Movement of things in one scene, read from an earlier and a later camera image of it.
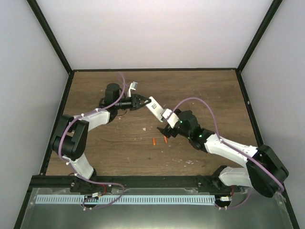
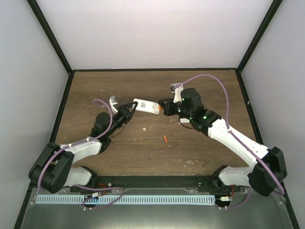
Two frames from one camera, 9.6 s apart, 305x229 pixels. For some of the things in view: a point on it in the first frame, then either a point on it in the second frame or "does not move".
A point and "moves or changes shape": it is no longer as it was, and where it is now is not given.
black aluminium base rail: (210, 183) does not move
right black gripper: (167, 131) -> (168, 110)
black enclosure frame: (71, 70) does not move
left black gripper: (135, 102) -> (125, 113)
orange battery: (166, 139) does not move
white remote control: (155, 108) moves or changes shape
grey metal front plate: (248, 212) does not move
